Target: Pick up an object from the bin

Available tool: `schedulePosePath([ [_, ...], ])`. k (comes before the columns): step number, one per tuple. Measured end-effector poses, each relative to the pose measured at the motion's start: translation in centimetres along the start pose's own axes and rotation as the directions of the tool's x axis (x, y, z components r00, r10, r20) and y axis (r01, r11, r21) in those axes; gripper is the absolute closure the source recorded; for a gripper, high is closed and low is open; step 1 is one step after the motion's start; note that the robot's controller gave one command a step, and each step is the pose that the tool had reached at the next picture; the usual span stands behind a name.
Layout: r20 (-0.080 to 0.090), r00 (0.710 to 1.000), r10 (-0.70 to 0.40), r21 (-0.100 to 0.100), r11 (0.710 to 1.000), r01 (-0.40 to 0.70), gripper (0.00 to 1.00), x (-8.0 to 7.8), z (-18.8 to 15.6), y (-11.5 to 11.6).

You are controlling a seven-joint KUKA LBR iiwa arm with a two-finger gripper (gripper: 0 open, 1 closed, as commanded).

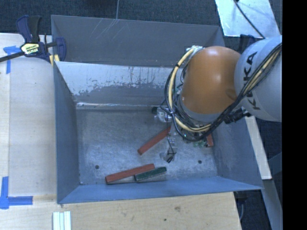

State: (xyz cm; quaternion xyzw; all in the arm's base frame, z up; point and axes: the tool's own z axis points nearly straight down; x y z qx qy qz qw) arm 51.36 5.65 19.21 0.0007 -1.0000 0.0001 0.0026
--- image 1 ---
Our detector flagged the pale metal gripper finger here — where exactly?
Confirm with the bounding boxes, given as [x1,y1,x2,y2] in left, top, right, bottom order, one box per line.
[167,138,178,164]
[159,138,172,161]

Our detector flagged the red-brown flat block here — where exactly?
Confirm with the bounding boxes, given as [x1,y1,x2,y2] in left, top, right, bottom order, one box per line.
[137,126,172,156]
[105,163,156,185]

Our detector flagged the grey metal bin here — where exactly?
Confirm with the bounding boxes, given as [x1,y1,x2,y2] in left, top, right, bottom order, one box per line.
[50,14,265,205]

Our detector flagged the dark green flat block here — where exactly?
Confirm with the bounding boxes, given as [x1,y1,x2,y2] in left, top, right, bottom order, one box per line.
[133,166,168,183]

